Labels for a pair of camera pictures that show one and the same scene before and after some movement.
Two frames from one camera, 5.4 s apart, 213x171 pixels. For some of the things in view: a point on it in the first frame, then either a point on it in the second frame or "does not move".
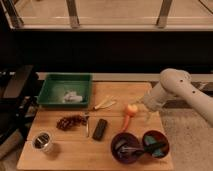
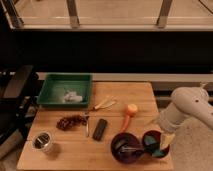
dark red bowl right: x=155 y=143 does not move
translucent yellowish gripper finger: x=138 y=100 -> x=151 y=121
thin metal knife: x=87 y=127 does not move
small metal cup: x=41 y=141 does not move
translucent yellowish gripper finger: x=148 y=116 -> x=166 y=139
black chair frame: x=19 y=101 does not move
